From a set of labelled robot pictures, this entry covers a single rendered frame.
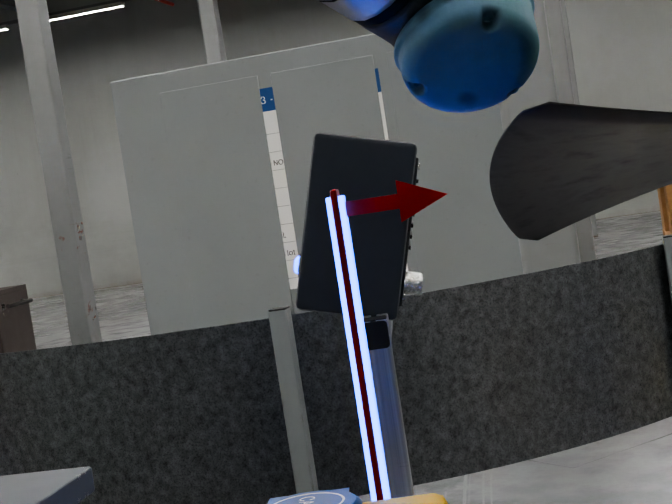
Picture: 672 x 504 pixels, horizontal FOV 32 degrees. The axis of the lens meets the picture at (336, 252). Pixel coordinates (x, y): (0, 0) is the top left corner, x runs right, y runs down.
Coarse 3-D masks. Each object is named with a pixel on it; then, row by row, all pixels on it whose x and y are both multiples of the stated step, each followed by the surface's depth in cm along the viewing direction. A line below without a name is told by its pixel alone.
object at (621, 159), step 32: (512, 128) 58; (544, 128) 58; (576, 128) 58; (608, 128) 58; (640, 128) 58; (512, 160) 63; (544, 160) 64; (576, 160) 64; (608, 160) 65; (640, 160) 66; (512, 192) 69; (544, 192) 70; (576, 192) 71; (608, 192) 72; (640, 192) 74; (512, 224) 74; (544, 224) 75
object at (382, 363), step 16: (368, 320) 118; (384, 352) 118; (384, 368) 118; (384, 384) 119; (384, 400) 119; (384, 416) 119; (400, 416) 118; (384, 432) 119; (400, 432) 118; (384, 448) 119; (400, 448) 119; (400, 464) 119; (400, 480) 119; (400, 496) 120
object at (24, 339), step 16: (0, 288) 744; (16, 288) 728; (0, 304) 704; (16, 304) 712; (0, 320) 701; (16, 320) 722; (0, 336) 699; (16, 336) 719; (32, 336) 741; (0, 352) 699
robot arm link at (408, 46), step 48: (336, 0) 59; (384, 0) 58; (432, 0) 59; (480, 0) 58; (528, 0) 61; (432, 48) 59; (480, 48) 59; (528, 48) 59; (432, 96) 61; (480, 96) 62
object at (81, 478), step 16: (0, 480) 94; (16, 480) 94; (32, 480) 93; (48, 480) 92; (64, 480) 91; (80, 480) 92; (0, 496) 89; (16, 496) 88; (32, 496) 87; (48, 496) 86; (64, 496) 89; (80, 496) 92
